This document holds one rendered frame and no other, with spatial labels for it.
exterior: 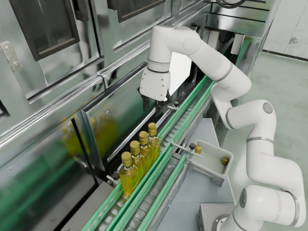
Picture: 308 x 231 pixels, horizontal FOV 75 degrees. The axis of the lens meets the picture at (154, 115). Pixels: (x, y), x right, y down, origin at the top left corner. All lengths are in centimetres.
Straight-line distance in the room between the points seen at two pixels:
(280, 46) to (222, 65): 378
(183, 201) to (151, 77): 66
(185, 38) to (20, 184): 63
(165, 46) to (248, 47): 99
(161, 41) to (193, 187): 77
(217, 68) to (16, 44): 56
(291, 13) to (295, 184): 375
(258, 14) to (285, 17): 285
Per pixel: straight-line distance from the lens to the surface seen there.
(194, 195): 112
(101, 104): 71
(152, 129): 81
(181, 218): 107
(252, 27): 152
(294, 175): 77
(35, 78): 59
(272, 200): 71
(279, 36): 442
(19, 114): 58
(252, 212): 71
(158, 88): 68
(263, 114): 77
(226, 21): 155
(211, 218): 97
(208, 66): 74
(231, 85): 75
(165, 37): 64
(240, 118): 79
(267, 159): 75
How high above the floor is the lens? 175
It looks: 43 degrees down
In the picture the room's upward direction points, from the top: straight up
